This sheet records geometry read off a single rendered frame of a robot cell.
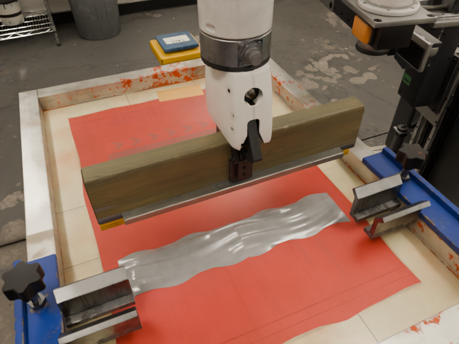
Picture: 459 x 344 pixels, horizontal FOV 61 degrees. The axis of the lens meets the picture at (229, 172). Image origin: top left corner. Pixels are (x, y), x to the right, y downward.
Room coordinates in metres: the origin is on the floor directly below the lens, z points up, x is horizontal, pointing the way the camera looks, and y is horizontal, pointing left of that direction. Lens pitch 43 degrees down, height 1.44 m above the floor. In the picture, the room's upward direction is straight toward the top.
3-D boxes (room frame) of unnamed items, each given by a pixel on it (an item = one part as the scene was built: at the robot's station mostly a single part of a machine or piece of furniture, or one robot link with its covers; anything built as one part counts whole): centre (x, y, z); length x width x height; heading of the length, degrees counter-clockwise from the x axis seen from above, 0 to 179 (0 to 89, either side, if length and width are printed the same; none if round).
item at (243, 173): (0.37, -0.02, 1.11); 0.03 x 0.03 x 0.07; 23
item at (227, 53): (0.39, -0.01, 1.26); 0.09 x 0.07 x 0.03; 23
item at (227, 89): (0.39, -0.01, 1.20); 0.10 x 0.07 x 0.11; 23
